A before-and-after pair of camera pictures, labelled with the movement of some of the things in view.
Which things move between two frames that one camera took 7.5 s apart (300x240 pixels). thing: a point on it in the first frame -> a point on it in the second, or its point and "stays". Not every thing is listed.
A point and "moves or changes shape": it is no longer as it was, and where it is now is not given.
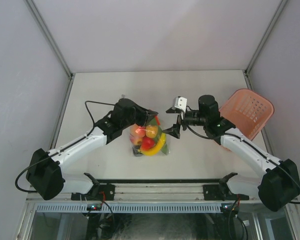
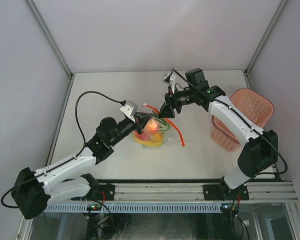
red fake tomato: [147, 143] -> [143, 136]
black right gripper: [174, 131] -> [166, 110]
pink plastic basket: [249, 111] stays
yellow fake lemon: [151, 131] -> [157, 136]
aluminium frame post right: [262, 43] stays
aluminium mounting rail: [154, 193] stays
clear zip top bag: [150, 139] moves or changes shape
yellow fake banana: [160, 145] -> [147, 143]
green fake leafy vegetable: [154, 122] -> [164, 125]
